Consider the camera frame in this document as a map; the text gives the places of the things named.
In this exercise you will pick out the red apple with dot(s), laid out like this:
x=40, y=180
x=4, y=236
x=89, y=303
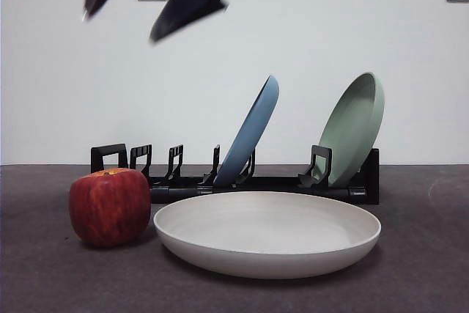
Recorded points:
x=110, y=210

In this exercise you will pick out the pale cream round plate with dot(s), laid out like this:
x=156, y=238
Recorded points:
x=267, y=247

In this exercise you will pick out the blue round plate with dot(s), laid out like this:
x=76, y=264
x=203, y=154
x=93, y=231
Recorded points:
x=253, y=129

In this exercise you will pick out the black plate rack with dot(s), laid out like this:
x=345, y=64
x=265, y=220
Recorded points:
x=278, y=184

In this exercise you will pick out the green round plate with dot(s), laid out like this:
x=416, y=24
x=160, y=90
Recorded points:
x=350, y=133

